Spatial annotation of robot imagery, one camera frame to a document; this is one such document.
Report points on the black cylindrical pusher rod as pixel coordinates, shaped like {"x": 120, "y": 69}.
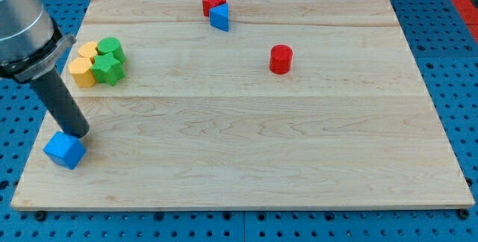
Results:
{"x": 55, "y": 96}

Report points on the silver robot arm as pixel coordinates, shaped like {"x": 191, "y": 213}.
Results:
{"x": 31, "y": 44}

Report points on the yellow hexagon block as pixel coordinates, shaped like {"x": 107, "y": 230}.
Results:
{"x": 80, "y": 70}

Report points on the yellow round block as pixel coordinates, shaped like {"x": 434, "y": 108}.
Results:
{"x": 88, "y": 50}

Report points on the green star block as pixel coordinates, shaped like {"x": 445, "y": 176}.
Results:
{"x": 107, "y": 69}

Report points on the blue cube block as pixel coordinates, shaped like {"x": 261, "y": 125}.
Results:
{"x": 65, "y": 150}

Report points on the green cylinder block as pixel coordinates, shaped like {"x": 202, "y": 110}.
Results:
{"x": 111, "y": 45}

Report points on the blue triangle block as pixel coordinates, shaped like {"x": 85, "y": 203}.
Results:
{"x": 219, "y": 17}

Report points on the red star block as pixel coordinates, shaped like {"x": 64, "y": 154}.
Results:
{"x": 208, "y": 4}

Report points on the red cylinder block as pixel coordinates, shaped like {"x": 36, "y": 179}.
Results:
{"x": 280, "y": 59}

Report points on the light wooden board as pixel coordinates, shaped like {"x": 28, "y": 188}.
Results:
{"x": 201, "y": 123}

